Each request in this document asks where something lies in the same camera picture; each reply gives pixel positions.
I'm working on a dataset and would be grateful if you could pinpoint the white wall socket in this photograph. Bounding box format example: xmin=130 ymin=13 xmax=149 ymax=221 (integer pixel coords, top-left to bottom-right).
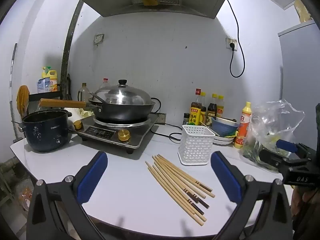
xmin=226 ymin=37 xmax=238 ymax=51

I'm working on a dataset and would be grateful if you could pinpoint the orange squeeze bottle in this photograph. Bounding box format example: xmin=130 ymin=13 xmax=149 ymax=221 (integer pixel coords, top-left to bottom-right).
xmin=233 ymin=101 xmax=253 ymax=150

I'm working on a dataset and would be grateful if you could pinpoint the white plastic basket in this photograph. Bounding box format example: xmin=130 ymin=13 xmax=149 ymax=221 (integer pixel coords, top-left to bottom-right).
xmin=178 ymin=124 xmax=216 ymax=166

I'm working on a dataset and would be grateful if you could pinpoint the dark vertical pipe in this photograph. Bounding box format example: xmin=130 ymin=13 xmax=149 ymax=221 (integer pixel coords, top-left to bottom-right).
xmin=61 ymin=0 xmax=83 ymax=102

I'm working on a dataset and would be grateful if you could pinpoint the brown wooden spatula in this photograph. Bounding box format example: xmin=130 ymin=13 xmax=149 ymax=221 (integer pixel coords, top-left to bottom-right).
xmin=16 ymin=85 xmax=31 ymax=118

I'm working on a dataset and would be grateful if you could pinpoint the white crumpled paper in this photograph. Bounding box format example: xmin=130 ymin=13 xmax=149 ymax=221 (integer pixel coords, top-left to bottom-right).
xmin=64 ymin=107 xmax=96 ymax=118

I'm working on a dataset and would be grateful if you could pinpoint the black wall power cable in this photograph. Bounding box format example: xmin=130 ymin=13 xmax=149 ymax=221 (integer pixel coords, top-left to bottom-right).
xmin=226 ymin=0 xmax=246 ymax=78

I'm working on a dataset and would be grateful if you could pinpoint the grey cabinet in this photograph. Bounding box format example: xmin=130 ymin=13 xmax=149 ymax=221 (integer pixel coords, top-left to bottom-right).
xmin=277 ymin=19 xmax=320 ymax=105

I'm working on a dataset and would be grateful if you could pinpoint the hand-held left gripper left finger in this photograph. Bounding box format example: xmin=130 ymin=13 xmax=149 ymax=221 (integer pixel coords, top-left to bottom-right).
xmin=26 ymin=151 xmax=108 ymax=240

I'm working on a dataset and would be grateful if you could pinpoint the blue bowl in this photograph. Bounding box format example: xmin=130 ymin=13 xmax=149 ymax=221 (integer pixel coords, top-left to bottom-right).
xmin=211 ymin=117 xmax=239 ymax=138

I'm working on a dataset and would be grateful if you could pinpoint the clear plastic oil bottle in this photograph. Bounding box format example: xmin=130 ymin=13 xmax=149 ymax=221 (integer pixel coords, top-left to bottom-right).
xmin=77 ymin=83 xmax=91 ymax=103

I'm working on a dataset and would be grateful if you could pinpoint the stack of white bowls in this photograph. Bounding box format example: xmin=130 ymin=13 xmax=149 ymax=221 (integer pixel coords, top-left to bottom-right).
xmin=211 ymin=127 xmax=241 ymax=146

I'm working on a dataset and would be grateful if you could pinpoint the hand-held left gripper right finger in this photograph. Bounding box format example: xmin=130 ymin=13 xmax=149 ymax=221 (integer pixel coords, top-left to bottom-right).
xmin=210 ymin=151 xmax=293 ymax=240

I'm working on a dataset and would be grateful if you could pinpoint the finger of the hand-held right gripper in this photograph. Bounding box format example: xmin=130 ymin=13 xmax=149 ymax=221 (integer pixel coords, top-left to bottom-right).
xmin=259 ymin=149 xmax=293 ymax=173
xmin=276 ymin=139 xmax=313 ymax=160

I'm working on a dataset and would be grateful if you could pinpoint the black cooker cable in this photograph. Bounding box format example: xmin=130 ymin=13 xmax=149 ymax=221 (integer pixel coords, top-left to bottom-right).
xmin=149 ymin=97 xmax=184 ymax=143

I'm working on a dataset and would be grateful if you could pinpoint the dark blue electric pot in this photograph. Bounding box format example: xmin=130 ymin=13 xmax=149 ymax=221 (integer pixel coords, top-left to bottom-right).
xmin=18 ymin=109 xmax=73 ymax=153

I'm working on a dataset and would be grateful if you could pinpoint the metal wall rod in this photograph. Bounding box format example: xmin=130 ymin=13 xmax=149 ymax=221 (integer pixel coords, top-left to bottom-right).
xmin=8 ymin=42 xmax=18 ymax=141

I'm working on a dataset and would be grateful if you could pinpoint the metal ladle handle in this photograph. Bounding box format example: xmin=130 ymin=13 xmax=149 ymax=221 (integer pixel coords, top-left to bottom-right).
xmin=88 ymin=91 xmax=107 ymax=105

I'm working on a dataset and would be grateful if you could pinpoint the pile of wooden chopsticks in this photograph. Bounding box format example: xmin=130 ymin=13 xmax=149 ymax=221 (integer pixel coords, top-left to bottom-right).
xmin=145 ymin=154 xmax=216 ymax=227

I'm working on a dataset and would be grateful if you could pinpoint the dark sauce bottle yellow cap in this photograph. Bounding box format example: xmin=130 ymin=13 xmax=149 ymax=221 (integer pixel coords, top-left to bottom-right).
xmin=207 ymin=93 xmax=218 ymax=120

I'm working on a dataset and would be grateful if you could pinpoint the yellow label bottle yellow cap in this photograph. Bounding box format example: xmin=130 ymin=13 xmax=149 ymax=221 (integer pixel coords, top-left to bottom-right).
xmin=216 ymin=95 xmax=225 ymax=118

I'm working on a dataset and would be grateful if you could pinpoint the black wok with handle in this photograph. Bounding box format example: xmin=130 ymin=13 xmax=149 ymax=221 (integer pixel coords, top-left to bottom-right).
xmin=39 ymin=97 xmax=156 ymax=123

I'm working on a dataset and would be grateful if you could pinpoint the induction cooker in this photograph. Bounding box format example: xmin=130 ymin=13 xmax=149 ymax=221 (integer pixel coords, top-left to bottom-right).
xmin=73 ymin=113 xmax=161 ymax=155

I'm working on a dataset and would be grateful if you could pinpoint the clear plastic bag of vegetables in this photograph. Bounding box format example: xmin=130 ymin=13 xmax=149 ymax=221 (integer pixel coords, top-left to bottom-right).
xmin=241 ymin=99 xmax=306 ymax=173

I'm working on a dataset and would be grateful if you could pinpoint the black shelf rack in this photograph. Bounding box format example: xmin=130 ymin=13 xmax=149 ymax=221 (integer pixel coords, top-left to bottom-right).
xmin=28 ymin=84 xmax=63 ymax=111

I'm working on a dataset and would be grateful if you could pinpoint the blue packet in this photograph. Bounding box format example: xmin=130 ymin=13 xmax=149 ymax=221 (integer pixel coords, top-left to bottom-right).
xmin=37 ymin=78 xmax=52 ymax=93

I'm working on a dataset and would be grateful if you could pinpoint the steel wok lid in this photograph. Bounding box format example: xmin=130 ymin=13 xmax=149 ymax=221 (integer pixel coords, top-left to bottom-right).
xmin=92 ymin=79 xmax=152 ymax=106

